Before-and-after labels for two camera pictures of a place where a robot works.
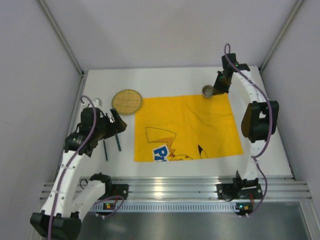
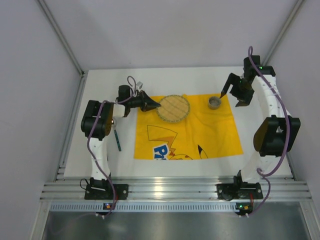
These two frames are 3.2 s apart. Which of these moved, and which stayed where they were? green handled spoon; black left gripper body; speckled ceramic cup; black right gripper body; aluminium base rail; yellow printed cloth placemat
Moved: black left gripper body; black right gripper body; speckled ceramic cup
Stayed: yellow printed cloth placemat; green handled spoon; aluminium base rail
